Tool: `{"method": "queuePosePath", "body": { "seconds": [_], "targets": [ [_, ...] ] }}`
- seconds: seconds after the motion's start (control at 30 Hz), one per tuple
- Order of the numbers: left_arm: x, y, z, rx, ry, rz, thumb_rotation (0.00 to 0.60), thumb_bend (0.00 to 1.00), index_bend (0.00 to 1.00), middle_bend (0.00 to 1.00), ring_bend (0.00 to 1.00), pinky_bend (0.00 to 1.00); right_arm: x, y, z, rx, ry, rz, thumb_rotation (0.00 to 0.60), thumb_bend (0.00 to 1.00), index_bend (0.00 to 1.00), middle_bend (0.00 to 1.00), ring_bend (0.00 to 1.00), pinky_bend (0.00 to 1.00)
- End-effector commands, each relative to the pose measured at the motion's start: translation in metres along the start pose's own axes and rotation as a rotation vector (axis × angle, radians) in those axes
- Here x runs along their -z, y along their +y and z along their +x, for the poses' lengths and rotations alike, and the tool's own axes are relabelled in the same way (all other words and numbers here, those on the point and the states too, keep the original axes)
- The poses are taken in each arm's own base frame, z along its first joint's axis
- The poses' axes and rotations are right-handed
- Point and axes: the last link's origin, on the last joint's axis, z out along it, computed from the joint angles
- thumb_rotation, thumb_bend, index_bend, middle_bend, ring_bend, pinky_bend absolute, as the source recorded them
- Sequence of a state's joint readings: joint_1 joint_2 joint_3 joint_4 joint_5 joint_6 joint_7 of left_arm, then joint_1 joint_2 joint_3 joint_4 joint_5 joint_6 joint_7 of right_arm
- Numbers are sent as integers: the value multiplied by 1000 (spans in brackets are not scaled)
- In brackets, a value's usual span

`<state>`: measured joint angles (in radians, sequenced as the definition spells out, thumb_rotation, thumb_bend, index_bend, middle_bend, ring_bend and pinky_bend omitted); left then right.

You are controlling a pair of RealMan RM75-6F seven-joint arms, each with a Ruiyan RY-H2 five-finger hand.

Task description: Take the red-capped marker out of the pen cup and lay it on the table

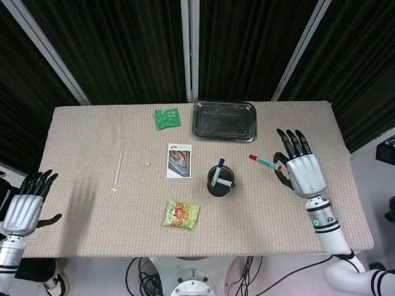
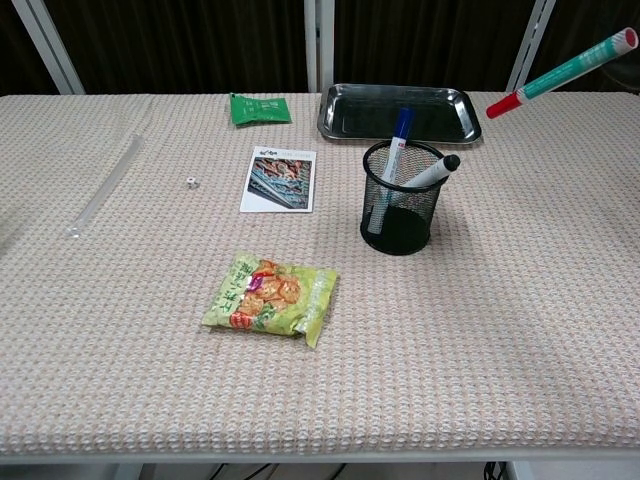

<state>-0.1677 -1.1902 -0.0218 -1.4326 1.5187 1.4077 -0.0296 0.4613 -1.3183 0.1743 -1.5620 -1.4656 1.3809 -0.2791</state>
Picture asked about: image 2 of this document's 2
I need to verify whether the blue cap marker pen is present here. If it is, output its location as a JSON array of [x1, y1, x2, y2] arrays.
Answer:
[[367, 107, 417, 236]]

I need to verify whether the black pleated curtain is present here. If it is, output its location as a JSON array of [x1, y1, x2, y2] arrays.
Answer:
[[0, 0, 640, 97]]

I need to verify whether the beige woven tablecloth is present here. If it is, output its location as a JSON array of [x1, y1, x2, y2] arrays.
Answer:
[[0, 91, 640, 457]]

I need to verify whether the dark metal tray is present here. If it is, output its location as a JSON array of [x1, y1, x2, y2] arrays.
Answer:
[[316, 82, 483, 146]]

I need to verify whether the green snack bag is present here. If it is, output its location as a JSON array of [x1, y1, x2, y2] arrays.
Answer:
[[200, 250, 342, 350]]

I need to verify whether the clear glass tube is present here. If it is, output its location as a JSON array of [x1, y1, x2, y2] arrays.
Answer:
[[63, 133, 147, 239]]

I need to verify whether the black mesh pen holder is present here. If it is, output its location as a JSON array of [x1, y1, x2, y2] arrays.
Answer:
[[359, 140, 448, 257]]

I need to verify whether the green foil packet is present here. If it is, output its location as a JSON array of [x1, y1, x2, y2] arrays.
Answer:
[[228, 92, 293, 129]]

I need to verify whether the photo postcard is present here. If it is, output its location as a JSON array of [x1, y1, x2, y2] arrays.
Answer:
[[239, 145, 319, 215]]

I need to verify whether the black cap marker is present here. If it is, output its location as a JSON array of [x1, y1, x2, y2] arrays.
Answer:
[[398, 153, 462, 189]]

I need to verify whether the grey metal frame post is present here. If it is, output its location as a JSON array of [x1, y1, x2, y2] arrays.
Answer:
[[303, 0, 336, 94], [505, 0, 557, 94], [11, 0, 87, 96]]

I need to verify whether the green marker with red cap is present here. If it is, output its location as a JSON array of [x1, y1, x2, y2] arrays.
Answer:
[[485, 26, 640, 120]]

